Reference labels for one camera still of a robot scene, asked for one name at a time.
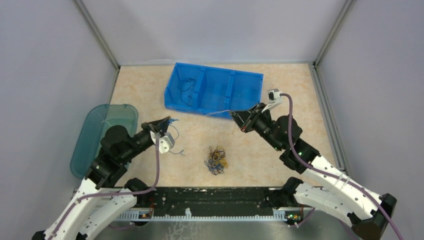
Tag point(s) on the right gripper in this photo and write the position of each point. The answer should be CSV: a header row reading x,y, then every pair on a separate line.
x,y
242,118

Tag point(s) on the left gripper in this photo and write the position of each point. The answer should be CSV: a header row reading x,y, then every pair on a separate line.
x,y
161,124

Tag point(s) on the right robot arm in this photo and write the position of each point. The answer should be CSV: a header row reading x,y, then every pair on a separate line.
x,y
366,212

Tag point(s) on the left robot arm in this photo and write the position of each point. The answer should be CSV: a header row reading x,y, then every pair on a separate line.
x,y
97,202

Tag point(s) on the blue three-compartment bin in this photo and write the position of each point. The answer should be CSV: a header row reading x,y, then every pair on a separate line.
x,y
211,91

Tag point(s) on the teal transparent plastic tray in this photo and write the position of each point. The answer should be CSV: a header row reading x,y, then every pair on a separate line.
x,y
97,122

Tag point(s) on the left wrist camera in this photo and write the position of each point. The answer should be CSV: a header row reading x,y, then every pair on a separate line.
x,y
164,142

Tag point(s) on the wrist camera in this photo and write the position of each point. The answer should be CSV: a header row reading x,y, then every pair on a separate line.
x,y
274,99
164,142

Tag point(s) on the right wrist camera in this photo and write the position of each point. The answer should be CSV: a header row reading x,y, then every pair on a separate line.
x,y
274,99

